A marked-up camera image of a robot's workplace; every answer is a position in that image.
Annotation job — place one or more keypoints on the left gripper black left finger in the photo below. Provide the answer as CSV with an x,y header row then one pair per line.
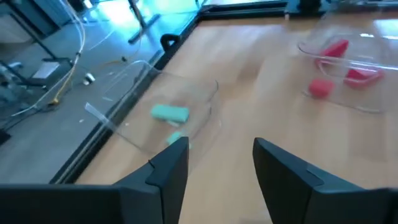
x,y
140,199

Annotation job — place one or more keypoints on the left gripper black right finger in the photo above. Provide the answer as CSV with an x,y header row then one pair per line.
x,y
304,199

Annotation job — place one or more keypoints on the teal cube block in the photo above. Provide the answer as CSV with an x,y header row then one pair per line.
x,y
174,137

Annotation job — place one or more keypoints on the teal long block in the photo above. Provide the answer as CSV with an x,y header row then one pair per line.
x,y
170,113

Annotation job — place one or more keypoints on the red cube block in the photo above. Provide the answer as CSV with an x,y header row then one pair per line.
x,y
321,88

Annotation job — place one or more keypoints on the red long block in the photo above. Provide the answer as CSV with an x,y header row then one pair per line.
x,y
335,49
362,77

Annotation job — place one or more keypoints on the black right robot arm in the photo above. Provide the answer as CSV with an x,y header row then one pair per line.
x,y
311,4

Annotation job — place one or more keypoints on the clear plastic bin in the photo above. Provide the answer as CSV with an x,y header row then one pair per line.
x,y
140,93
339,102

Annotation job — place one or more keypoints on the white power adapter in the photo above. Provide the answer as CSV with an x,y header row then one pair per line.
x,y
46,70

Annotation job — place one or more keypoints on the black stand leg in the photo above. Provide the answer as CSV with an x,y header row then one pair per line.
x,y
144,29

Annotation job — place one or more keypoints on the black aluminium table frame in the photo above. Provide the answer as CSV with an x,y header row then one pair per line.
x,y
242,13

